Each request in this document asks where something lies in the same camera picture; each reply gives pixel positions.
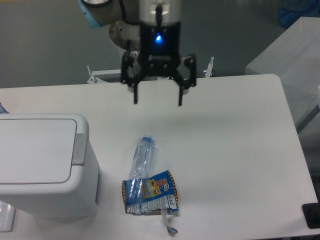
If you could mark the blue snack wrapper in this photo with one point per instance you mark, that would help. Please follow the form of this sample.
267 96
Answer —
156 195

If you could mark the black device at table edge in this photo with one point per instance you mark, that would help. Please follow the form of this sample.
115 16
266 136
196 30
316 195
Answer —
311 213

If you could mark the blue object top right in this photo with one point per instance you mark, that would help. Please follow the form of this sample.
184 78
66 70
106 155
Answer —
291 10

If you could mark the white covered side table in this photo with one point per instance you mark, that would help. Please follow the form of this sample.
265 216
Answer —
295 58

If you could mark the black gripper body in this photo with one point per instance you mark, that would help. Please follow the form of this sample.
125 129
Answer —
159 49

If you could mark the blue patterned object left edge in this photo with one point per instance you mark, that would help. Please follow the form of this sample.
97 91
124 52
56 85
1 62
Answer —
3 110

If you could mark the white trash can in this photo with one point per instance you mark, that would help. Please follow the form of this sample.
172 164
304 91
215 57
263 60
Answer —
36 171

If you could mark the grey trash can push button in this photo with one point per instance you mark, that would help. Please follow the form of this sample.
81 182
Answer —
79 149

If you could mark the metal levelling foot right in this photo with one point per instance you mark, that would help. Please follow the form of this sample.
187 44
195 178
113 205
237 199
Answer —
209 72

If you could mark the clear crushed plastic bottle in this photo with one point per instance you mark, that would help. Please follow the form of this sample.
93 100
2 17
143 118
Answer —
140 170

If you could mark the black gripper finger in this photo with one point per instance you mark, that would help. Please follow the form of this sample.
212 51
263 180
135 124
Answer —
186 76
132 73

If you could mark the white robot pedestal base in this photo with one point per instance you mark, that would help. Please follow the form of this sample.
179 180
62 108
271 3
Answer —
117 37

